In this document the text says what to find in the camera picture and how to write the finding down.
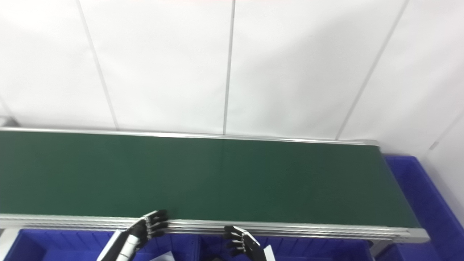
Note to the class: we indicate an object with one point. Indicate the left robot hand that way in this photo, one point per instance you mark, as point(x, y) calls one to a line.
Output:
point(134, 239)

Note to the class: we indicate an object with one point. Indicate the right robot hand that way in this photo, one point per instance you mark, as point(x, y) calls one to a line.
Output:
point(250, 246)

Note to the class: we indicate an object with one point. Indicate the blue plastic bin white parts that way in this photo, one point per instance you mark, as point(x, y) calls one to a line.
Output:
point(54, 248)

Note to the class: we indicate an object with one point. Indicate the blue plastic bin empty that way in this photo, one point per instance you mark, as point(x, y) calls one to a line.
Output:
point(417, 203)

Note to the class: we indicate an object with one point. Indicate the green conveyor belt aluminium frame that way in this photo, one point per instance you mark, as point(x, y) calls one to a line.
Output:
point(217, 177)

